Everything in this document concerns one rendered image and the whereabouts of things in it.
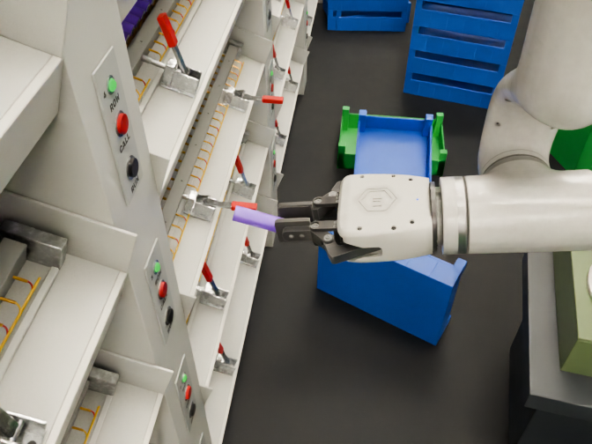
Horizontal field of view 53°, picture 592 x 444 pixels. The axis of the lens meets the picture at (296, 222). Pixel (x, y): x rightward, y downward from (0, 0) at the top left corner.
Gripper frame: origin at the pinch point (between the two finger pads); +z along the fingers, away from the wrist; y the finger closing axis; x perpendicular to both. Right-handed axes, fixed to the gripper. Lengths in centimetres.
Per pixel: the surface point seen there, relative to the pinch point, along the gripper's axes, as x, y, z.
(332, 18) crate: 56, -170, 15
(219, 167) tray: 7.9, -20.7, 15.5
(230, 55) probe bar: 4, -48, 18
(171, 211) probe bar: 3.6, -6.6, 18.1
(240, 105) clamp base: 7.1, -36.4, 14.9
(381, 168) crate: 59, -81, -5
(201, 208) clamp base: 6.0, -9.6, 15.3
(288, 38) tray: 28, -101, 18
